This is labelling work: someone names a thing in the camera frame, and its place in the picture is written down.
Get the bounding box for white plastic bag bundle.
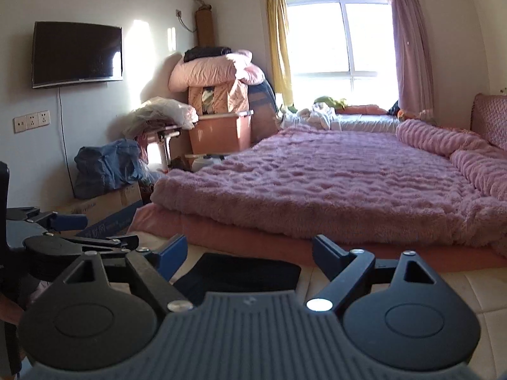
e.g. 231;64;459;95
122;97;198;139

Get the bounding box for brown rolled mat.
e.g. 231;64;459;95
195;5;216;47

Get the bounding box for pink fluffy blanket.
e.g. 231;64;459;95
151;126;506;252

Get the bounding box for black pants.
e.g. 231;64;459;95
174;253;302;305

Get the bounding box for pink headboard cushion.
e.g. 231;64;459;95
471;93;507;151

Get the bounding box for white wall socket panel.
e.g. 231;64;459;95
13;111;51;134

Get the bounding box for blue clothes pile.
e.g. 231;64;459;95
74;139;145;200

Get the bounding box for orange plastic storage bin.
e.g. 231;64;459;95
188;111;254;155

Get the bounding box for salmon pink mattress pad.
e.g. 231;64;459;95
129;203;506;273

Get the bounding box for purple curtain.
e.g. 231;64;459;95
390;0;435;120

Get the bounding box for yellow curtain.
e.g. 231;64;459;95
266;0;294;106

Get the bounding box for pink long pillow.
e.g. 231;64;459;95
396;119;507;202

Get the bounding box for black wall television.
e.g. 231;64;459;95
32;22;123;89

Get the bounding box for cardboard box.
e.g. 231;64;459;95
56;183;143;238

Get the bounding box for television power cable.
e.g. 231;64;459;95
56;86;78;199

